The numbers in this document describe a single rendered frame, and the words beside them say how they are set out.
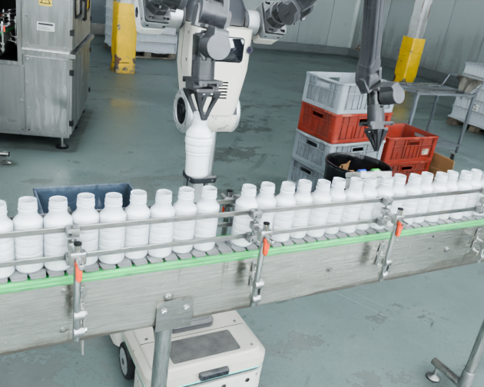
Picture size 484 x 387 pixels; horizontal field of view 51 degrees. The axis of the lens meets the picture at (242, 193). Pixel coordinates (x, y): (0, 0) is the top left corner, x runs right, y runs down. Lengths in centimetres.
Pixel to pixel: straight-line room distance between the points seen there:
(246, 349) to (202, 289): 90
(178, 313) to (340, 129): 264
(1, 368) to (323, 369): 144
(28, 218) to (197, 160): 42
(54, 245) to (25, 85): 379
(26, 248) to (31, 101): 380
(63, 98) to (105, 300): 374
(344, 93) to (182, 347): 219
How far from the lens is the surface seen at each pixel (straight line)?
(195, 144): 128
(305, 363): 261
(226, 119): 187
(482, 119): 864
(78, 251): 109
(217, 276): 133
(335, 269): 155
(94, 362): 248
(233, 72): 184
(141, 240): 122
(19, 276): 120
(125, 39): 888
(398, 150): 441
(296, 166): 403
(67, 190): 177
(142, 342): 217
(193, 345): 217
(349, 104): 375
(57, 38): 478
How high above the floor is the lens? 164
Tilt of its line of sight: 22 degrees down
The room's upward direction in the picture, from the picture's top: 8 degrees clockwise
